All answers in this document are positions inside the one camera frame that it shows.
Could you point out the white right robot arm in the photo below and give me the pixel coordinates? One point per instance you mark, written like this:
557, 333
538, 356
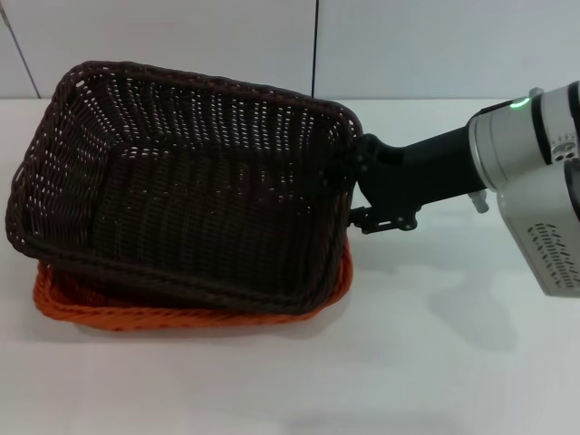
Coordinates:
503, 136

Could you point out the dark brown woven basket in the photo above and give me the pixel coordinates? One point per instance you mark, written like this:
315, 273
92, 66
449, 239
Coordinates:
181, 195

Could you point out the orange woven basket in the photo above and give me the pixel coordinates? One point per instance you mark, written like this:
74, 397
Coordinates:
136, 320

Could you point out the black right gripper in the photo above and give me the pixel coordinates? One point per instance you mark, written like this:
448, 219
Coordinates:
430, 172

